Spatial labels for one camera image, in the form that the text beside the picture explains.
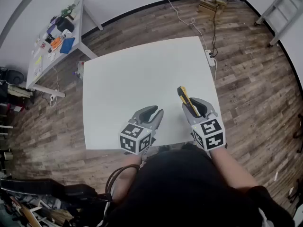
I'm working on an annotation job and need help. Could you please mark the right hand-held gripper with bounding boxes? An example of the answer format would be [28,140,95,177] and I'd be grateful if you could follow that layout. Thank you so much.
[181,97,226,152]

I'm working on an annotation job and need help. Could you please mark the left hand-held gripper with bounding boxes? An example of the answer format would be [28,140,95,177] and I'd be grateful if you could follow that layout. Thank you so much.
[119,105,165,156]

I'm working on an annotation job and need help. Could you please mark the yellow black utility knife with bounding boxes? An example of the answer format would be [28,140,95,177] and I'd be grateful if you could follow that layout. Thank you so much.
[177,86,201,117]

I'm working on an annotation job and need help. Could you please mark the person's left forearm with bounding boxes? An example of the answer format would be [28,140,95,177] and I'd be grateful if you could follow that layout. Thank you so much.
[113,153,143,204]

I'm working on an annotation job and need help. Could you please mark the person's right forearm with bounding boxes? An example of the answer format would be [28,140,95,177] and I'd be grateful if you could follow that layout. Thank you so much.
[209,147,259,192]

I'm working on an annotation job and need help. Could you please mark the white power strip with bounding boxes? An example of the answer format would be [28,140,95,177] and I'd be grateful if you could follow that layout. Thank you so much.
[48,89,59,108]
[204,49,216,68]

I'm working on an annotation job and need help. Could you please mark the person's black shirt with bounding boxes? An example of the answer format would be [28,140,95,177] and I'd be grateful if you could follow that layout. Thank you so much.
[103,143,296,227]

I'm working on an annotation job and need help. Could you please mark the clear bottle with red cap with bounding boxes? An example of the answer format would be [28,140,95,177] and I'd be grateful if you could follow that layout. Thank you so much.
[72,60,86,80]

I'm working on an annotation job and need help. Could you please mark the wooden crates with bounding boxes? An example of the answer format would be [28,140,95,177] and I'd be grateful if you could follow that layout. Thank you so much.
[197,0,228,16]

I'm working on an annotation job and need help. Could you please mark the blue cloth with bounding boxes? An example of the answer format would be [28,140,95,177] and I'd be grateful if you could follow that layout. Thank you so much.
[59,37,76,55]

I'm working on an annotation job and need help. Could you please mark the white side table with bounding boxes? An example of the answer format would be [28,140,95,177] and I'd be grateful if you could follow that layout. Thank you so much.
[26,0,104,98]

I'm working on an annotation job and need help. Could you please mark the orange packet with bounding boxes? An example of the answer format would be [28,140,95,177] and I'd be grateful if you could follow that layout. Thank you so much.
[50,36,63,52]

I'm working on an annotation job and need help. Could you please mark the black round pot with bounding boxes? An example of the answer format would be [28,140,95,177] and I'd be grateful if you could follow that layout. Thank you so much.
[56,17,75,34]

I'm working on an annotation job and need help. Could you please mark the grey metal ladder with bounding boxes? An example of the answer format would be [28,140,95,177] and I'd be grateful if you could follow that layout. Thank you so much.
[254,0,303,47]

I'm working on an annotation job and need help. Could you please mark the green potted plant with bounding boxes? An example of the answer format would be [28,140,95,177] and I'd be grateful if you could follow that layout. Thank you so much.
[60,3,77,21]

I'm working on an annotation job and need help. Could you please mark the black bag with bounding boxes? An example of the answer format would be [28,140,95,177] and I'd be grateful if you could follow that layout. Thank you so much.
[0,66,25,86]

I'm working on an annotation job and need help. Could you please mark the brown cable loop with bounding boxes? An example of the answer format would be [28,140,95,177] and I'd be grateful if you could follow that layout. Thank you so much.
[105,164,141,200]

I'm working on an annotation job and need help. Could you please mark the black cable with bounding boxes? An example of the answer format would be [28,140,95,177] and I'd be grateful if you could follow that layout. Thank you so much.
[209,3,219,58]

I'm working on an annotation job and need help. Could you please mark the white cable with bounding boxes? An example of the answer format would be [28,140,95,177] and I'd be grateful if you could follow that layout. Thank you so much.
[167,0,209,51]
[52,66,60,92]

